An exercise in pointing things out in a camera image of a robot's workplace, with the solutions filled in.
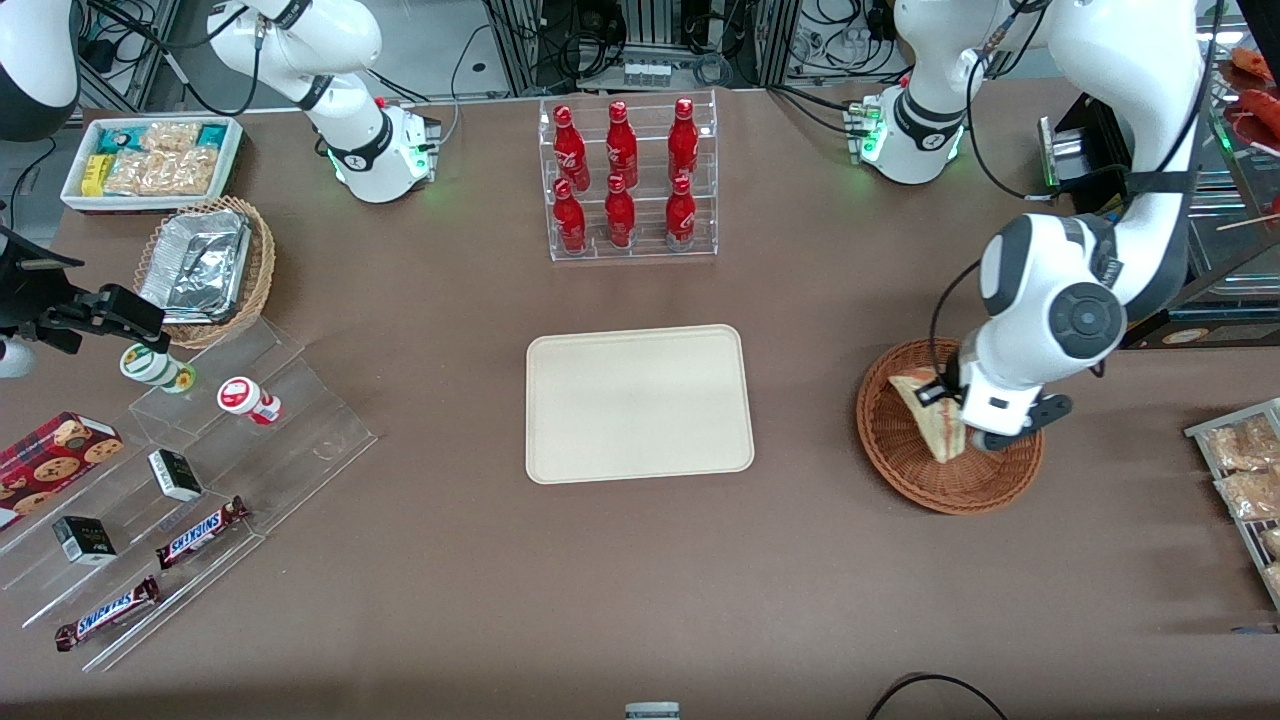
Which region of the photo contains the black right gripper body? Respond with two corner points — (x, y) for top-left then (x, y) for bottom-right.
(0, 226), (103, 354)

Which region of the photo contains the triangle sandwich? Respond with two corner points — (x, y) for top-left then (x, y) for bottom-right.
(888, 367), (969, 464)

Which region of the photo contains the round brown wicker basket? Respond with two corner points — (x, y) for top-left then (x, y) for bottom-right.
(856, 338), (1046, 516)

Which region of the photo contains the tan wicker basket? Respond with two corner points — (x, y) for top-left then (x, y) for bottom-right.
(132, 195), (278, 351)

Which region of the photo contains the grey snack tray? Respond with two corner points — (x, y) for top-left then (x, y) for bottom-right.
(1184, 397), (1280, 613)

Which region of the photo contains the beige plastic serving tray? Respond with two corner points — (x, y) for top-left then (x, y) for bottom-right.
(525, 324), (757, 487)

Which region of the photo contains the green lid yogurt cup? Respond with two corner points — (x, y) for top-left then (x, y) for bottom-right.
(119, 342), (197, 395)

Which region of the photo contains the stack of foil trays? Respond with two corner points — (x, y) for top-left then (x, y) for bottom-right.
(139, 207), (253, 325)

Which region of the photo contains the white snack bin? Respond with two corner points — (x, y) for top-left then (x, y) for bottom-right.
(59, 114), (245, 217)

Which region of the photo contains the red lid yogurt cup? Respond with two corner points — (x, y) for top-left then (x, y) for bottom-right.
(216, 376), (284, 427)

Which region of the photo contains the small black box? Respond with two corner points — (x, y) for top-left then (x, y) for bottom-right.
(147, 448), (205, 504)
(51, 515), (119, 567)

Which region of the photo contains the teal snack packet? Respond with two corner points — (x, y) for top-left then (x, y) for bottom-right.
(98, 124), (153, 158)

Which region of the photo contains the red cookie box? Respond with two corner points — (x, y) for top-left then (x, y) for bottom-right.
(0, 411), (127, 533)

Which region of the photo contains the clear acrylic stepped display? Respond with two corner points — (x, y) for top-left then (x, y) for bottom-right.
(0, 315), (380, 674)

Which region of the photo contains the snickers chocolate bar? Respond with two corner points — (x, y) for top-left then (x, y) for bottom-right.
(54, 576), (162, 654)
(154, 496), (252, 572)

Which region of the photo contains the black glass food warmer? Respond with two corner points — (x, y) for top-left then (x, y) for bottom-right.
(1038, 0), (1280, 351)

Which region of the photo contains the red cola bottle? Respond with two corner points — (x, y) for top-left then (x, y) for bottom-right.
(664, 175), (698, 252)
(667, 97), (701, 183)
(604, 100), (640, 189)
(552, 178), (589, 255)
(552, 104), (592, 191)
(603, 174), (638, 250)

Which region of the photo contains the clear acrylic bottle rack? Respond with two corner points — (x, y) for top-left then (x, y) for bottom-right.
(538, 89), (720, 263)

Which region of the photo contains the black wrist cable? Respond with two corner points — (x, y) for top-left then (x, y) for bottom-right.
(928, 257), (988, 403)

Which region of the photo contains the black table edge cable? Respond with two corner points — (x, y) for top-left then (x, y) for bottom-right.
(864, 673), (1011, 720)

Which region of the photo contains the black arm base cable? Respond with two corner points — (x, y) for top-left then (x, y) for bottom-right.
(768, 84), (863, 136)

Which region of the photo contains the aluminium profile frame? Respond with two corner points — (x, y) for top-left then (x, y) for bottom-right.
(480, 0), (801, 97)

